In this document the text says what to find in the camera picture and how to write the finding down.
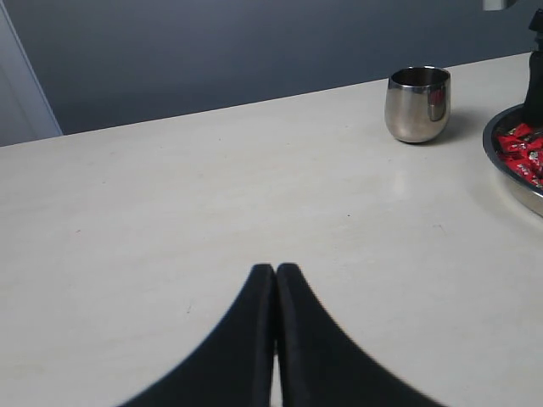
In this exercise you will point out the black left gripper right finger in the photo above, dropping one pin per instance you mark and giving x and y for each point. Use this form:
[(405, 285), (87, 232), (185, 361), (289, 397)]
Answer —
[(319, 364)]

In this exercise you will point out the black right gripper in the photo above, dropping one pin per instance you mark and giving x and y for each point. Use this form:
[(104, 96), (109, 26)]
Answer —
[(532, 106)]

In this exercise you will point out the red wrapped candy left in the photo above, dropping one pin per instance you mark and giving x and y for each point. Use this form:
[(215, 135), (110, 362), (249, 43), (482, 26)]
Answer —
[(528, 166)]

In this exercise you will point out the round stainless steel plate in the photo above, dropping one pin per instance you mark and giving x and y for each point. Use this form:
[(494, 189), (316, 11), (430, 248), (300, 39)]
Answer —
[(529, 195)]

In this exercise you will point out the red wrapped candy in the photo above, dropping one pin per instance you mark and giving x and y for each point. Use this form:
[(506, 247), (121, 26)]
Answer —
[(524, 133), (528, 166)]

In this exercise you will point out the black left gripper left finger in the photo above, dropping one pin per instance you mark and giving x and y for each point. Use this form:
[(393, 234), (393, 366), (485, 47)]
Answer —
[(233, 366)]

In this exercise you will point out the stainless steel cup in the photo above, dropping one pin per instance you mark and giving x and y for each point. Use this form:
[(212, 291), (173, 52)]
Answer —
[(418, 103)]

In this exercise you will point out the red wrapped candy top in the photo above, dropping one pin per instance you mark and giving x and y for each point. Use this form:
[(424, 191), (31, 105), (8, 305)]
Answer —
[(524, 133)]

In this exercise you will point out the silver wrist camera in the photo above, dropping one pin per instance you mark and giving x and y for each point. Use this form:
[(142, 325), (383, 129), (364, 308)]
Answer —
[(497, 5)]

